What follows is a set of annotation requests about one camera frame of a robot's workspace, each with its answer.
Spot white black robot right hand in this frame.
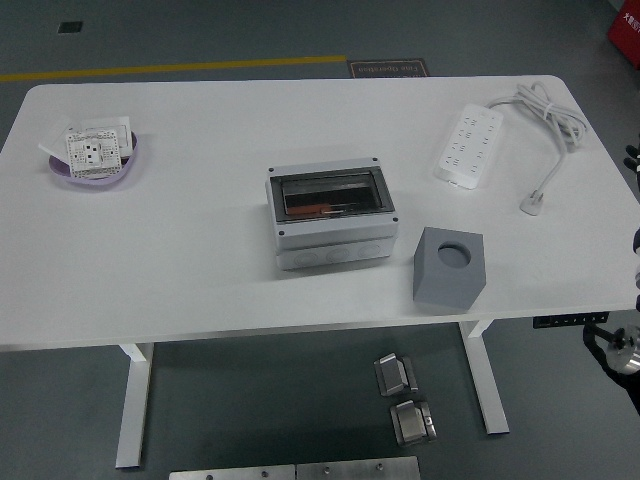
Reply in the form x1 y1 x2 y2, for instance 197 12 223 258
623 142 640 311

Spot grey junction box clear lid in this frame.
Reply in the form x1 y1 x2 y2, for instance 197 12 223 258
264 155 400 271

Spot orange cylinder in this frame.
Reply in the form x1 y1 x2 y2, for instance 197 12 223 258
287 202 334 217

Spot red box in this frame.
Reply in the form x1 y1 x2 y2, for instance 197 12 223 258
606 0 640 56

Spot grey holder block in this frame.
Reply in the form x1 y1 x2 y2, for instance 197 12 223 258
412 226 489 315

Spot white power strip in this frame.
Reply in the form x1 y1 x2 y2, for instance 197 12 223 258
432 103 504 190

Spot black table control panel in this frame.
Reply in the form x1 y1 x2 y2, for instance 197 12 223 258
532 312 610 330

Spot dark floor sign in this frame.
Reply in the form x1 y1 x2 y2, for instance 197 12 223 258
346 57 431 80

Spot white table leg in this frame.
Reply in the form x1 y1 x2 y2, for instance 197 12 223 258
459 319 510 435
115 343 155 470

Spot metal block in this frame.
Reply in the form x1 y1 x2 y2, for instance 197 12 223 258
373 352 419 398
389 398 438 447

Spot metal plate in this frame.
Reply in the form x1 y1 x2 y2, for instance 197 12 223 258
295 455 421 480
168 464 296 480

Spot yellow floor tape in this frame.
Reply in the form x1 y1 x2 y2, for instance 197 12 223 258
0 54 348 83

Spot purple bowl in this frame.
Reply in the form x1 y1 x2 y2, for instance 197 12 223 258
47 130 139 189

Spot white printed socket module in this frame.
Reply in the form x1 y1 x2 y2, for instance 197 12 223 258
63 127 123 180

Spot white power cord with plug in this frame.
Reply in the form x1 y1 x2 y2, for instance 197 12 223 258
485 81 587 217

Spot white switch plate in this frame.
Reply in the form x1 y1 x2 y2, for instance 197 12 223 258
79 115 137 159
38 114 74 161

